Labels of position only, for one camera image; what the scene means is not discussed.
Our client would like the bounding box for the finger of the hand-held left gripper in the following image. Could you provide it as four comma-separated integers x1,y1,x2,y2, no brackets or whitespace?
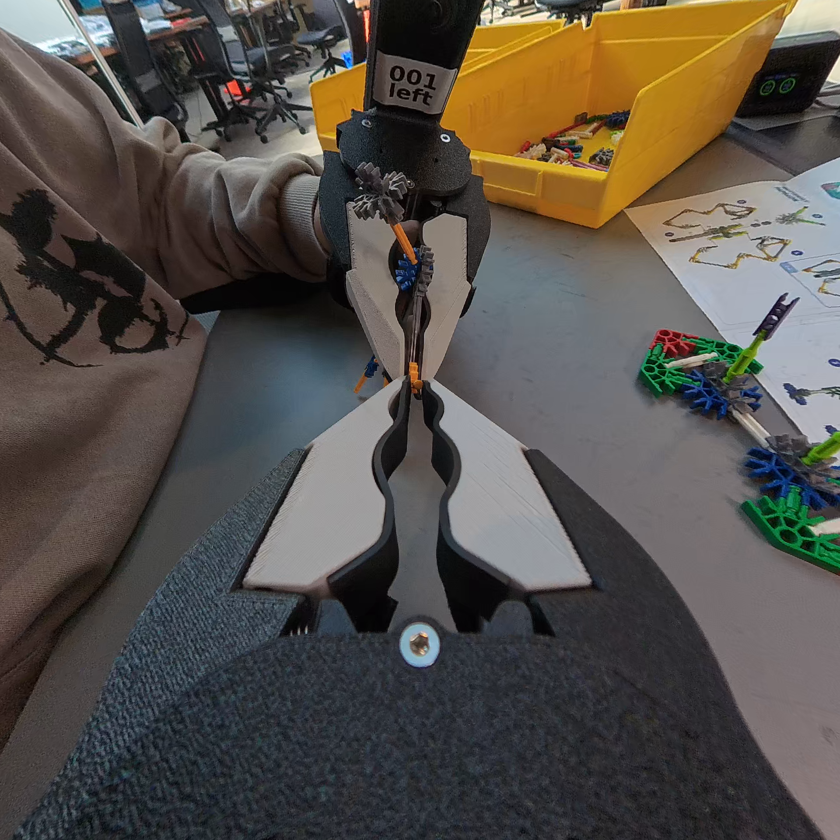
418,210,473,382
344,197,414,382

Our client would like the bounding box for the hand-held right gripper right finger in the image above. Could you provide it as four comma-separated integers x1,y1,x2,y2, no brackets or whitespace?
423,384,594,594

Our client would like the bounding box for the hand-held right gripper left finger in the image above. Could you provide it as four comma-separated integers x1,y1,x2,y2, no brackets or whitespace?
243,384,405,598

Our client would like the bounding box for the colourful toy rod model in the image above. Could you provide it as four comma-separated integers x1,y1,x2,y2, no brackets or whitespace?
640,292,840,576

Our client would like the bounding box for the person's left forearm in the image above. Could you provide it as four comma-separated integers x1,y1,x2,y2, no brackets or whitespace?
132,119,329,296

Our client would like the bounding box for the yellow plastic bin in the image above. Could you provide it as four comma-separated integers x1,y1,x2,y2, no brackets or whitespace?
311,16,565,152
466,0,798,231

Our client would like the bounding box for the pile of toy building pieces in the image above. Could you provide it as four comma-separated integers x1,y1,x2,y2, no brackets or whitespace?
515,109,631,172

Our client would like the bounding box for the black office chair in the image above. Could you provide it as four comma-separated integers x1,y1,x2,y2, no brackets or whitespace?
103,0,191,139
184,0,309,143

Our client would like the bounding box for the white folded instruction booklet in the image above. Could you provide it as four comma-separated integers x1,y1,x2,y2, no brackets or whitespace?
626,178,840,434

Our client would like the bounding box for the black device with green display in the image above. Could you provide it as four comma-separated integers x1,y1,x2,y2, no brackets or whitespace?
735,33,840,119

